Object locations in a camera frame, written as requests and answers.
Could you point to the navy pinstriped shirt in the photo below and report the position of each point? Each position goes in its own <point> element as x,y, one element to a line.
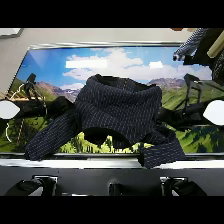
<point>123,110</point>

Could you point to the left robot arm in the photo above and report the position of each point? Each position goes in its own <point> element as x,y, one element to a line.
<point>30,110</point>

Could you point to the grey checked garment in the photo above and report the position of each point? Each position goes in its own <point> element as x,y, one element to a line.
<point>191,43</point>

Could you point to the dark patterned garment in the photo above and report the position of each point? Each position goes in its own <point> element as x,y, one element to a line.
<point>218,68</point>

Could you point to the pale beige bar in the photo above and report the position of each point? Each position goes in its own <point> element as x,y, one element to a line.
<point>216,46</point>

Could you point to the silver frame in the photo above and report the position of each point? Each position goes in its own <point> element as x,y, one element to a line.
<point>83,163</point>

